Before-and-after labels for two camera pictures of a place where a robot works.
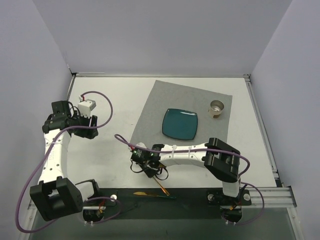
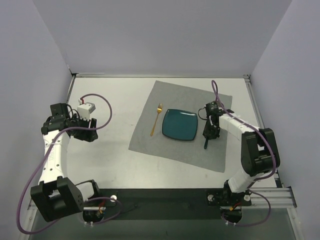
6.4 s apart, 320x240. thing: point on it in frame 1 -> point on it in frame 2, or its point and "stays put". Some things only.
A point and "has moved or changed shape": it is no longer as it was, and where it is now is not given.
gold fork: [164, 190] -> [159, 110]
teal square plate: [180, 124] stays put
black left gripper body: [88, 128] stays put
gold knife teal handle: [144, 194] has moved or changed shape
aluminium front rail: [279, 198] stays put
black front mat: [154, 204] stays put
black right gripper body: [149, 172] -> [210, 133]
